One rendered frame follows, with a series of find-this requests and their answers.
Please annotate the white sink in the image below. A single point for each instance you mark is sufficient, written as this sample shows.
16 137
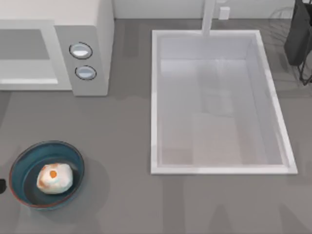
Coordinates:
219 109

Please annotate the round microwave knob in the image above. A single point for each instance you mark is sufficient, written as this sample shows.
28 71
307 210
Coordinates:
85 72
80 50

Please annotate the pale microwave oven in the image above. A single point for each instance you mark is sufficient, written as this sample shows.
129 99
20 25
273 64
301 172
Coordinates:
100 36

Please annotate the tall white tap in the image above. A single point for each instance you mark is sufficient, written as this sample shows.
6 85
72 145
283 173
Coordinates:
207 17

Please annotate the white and orange bun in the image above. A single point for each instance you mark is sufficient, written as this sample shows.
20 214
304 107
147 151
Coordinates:
55 179

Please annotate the dark blue bowl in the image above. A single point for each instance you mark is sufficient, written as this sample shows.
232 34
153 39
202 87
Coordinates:
26 165

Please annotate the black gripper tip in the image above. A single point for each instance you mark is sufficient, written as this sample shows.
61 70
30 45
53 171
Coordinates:
2 185

